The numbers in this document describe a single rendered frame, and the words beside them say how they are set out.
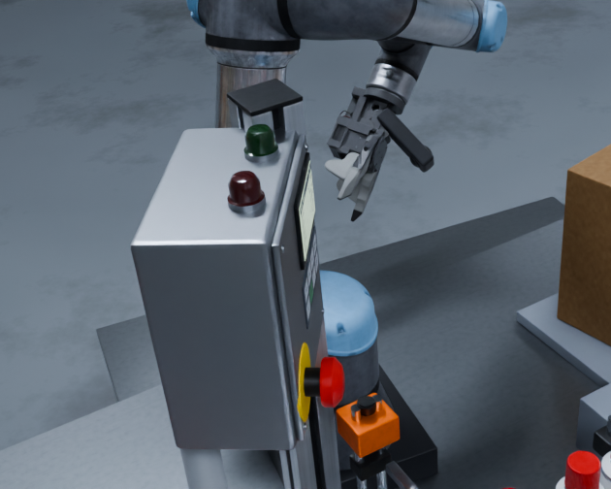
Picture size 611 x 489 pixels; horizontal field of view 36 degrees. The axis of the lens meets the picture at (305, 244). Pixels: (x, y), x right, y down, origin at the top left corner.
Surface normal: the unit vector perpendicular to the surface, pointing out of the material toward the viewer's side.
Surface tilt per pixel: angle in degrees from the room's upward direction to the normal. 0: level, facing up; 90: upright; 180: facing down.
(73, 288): 0
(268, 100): 0
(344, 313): 8
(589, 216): 90
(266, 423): 90
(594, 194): 90
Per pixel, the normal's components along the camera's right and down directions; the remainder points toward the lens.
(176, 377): -0.11, 0.55
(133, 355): -0.09, -0.83
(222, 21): -0.56, 0.22
